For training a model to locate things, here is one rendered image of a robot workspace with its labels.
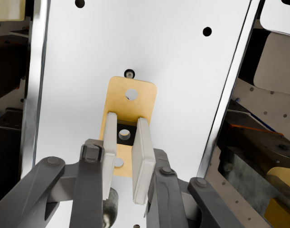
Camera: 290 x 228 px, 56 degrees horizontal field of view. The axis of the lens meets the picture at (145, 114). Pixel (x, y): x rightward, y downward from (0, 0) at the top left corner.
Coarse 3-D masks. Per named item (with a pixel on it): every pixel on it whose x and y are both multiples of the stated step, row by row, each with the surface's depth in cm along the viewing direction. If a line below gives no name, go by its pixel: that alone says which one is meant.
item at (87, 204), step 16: (96, 144) 14; (80, 160) 14; (96, 160) 14; (80, 176) 13; (96, 176) 13; (80, 192) 12; (96, 192) 12; (80, 208) 11; (96, 208) 11; (80, 224) 10; (96, 224) 10
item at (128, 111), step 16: (112, 80) 21; (128, 80) 21; (112, 96) 21; (144, 96) 21; (112, 112) 21; (128, 112) 22; (144, 112) 22; (128, 128) 21; (128, 144) 21; (128, 160) 23; (128, 176) 23
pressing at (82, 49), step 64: (64, 0) 26; (128, 0) 27; (192, 0) 27; (256, 0) 28; (64, 64) 28; (128, 64) 29; (192, 64) 29; (64, 128) 30; (192, 128) 32; (128, 192) 34
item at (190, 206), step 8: (160, 152) 18; (160, 160) 17; (152, 176) 15; (152, 184) 15; (184, 184) 15; (152, 192) 15; (184, 192) 14; (184, 200) 14; (192, 200) 14; (184, 208) 14; (192, 208) 14; (192, 216) 14; (200, 216) 14
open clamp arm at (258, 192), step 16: (224, 160) 34; (240, 160) 32; (224, 176) 34; (240, 176) 31; (256, 176) 29; (272, 176) 29; (240, 192) 31; (256, 192) 29; (272, 192) 27; (288, 192) 26; (256, 208) 29; (272, 208) 26; (288, 208) 25; (272, 224) 25; (288, 224) 24
